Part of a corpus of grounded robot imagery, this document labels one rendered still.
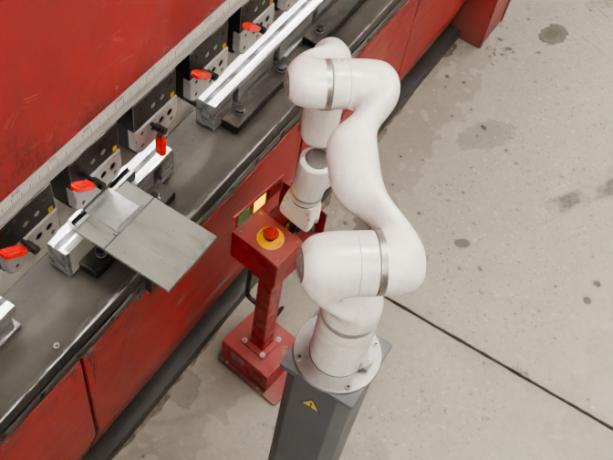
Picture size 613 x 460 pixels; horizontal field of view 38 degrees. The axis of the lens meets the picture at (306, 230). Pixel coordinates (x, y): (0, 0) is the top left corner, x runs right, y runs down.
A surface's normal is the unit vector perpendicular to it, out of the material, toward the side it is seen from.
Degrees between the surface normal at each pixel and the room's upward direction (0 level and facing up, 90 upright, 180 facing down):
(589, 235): 0
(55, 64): 90
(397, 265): 36
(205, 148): 0
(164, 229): 0
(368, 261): 28
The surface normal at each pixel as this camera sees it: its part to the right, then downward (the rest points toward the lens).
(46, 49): 0.84, 0.50
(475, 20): -0.54, 0.66
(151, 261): 0.11, -0.56
